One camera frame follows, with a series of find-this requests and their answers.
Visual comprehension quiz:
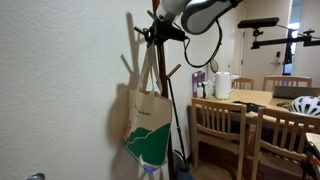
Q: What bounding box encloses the black camera on boom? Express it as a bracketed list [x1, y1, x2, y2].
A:
[237, 16, 320, 76]

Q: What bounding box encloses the wooden chair far right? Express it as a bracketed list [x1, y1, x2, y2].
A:
[262, 75, 312, 91]

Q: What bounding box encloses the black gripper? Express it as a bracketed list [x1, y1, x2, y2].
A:
[143, 19, 186, 44]

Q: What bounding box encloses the wooden chair far left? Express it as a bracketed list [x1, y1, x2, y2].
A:
[232, 78, 254, 90]

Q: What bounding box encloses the white bicycle helmet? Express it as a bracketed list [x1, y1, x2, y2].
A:
[291, 96, 320, 116]

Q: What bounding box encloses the beige tote bag green print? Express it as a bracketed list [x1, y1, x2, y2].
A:
[123, 42, 172, 173]

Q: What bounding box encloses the grey laptop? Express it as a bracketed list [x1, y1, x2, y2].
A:
[273, 86, 320, 99]

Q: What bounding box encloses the wooden dining table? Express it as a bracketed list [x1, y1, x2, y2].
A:
[187, 88, 320, 134]

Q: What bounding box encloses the wooden chair front right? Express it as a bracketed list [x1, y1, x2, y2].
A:
[251, 107, 320, 180]

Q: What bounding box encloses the purple box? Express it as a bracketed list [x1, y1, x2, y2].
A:
[192, 71, 205, 97]

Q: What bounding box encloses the dark wooden coat rack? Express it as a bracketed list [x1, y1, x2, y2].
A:
[133, 0, 183, 180]

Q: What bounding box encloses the light wooden chair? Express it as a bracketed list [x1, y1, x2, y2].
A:
[191, 98, 246, 180]

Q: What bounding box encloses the white electric kettle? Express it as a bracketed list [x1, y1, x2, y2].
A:
[215, 72, 231, 100]

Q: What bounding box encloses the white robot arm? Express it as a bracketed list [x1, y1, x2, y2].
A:
[143, 0, 243, 43]

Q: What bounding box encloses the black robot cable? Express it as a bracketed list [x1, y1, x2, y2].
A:
[173, 18, 224, 69]

